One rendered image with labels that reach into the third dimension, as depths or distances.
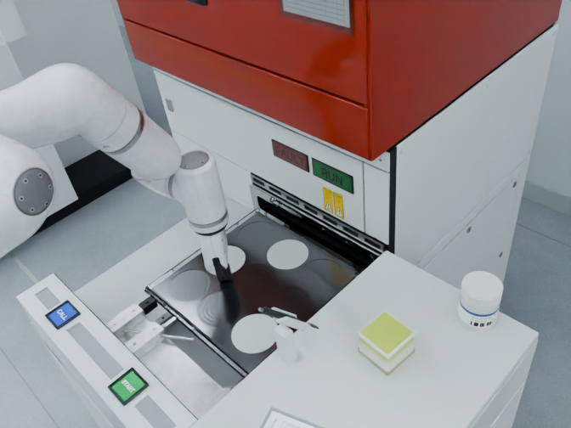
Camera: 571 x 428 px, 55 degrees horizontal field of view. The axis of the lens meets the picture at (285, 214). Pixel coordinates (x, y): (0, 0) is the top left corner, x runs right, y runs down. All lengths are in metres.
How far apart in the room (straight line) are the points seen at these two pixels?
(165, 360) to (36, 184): 0.60
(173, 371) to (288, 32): 0.70
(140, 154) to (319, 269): 0.54
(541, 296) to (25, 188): 2.12
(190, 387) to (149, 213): 1.96
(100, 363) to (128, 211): 2.00
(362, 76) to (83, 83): 0.44
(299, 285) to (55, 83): 0.69
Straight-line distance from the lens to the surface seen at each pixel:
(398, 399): 1.01
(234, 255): 1.35
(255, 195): 1.49
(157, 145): 0.93
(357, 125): 1.01
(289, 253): 1.33
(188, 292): 1.30
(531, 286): 2.53
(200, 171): 1.05
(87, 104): 0.83
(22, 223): 0.73
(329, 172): 1.21
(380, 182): 1.12
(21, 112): 0.82
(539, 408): 2.19
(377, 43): 0.93
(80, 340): 1.22
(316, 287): 1.25
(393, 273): 1.18
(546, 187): 2.88
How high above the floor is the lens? 1.83
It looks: 40 degrees down
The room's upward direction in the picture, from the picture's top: 9 degrees counter-clockwise
